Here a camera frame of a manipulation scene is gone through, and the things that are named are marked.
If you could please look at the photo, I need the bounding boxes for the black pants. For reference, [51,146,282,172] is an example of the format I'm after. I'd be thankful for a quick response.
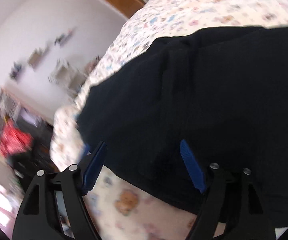
[77,27,288,228]

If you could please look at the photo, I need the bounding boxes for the floral bed sheet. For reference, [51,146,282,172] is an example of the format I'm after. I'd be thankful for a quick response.
[50,0,288,170]

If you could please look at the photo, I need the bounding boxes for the cartoon animal fleece blanket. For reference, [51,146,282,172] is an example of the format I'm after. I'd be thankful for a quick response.
[82,166,227,240]

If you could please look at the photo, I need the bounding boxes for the red patterned garment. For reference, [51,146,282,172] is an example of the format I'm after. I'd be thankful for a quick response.
[0,119,34,158]

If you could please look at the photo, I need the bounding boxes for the bookshelf with items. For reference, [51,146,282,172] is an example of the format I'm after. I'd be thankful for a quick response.
[0,88,21,137]

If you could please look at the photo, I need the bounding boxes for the white wall shelf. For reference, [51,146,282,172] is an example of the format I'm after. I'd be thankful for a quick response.
[48,59,87,95]

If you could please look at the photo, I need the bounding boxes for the small wall shelf box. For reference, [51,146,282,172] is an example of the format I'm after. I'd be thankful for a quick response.
[27,46,49,70]

